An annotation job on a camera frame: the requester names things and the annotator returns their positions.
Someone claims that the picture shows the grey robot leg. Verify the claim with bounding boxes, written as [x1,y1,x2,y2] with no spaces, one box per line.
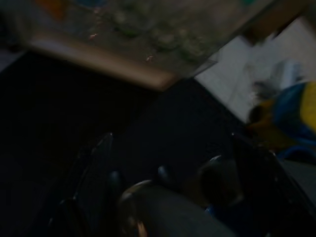
[117,179,239,237]

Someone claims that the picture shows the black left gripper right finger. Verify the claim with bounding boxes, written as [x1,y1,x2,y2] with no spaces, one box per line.
[233,133,316,237]

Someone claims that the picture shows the blue yellow bag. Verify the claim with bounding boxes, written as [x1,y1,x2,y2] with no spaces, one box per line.
[246,81,316,155]

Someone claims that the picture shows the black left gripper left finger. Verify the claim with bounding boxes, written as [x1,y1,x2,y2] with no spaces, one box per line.
[48,132,114,237]

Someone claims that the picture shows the crumpled clear plastic bag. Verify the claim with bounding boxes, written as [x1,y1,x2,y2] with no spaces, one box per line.
[251,59,309,99]

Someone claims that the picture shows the grey fridge door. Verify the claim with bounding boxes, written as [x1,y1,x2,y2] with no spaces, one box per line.
[0,0,304,91]

